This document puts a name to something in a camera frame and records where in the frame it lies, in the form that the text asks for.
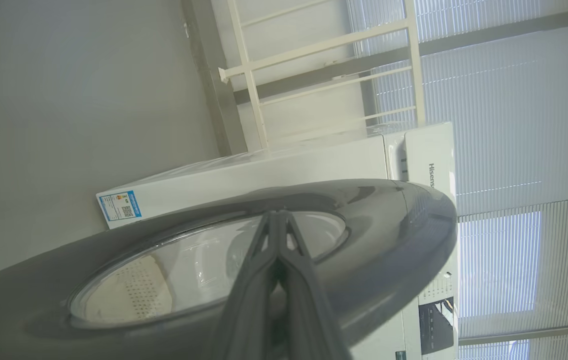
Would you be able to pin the white window blinds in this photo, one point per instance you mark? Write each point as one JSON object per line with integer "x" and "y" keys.
{"x": 514, "y": 125}

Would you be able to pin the dark round washing machine door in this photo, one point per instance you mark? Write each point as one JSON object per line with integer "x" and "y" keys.
{"x": 389, "y": 240}

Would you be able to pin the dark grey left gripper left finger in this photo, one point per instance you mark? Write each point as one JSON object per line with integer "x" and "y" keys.
{"x": 256, "y": 300}

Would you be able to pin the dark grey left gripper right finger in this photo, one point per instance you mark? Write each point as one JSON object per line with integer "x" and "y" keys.
{"x": 299, "y": 300}

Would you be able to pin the white metal railing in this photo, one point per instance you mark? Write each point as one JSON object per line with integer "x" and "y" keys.
{"x": 249, "y": 75}

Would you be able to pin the blue energy label sticker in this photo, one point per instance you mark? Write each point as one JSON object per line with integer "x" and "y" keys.
{"x": 120, "y": 205}

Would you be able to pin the cream perforated laundry basket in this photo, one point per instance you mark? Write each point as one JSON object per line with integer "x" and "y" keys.
{"x": 134, "y": 295}

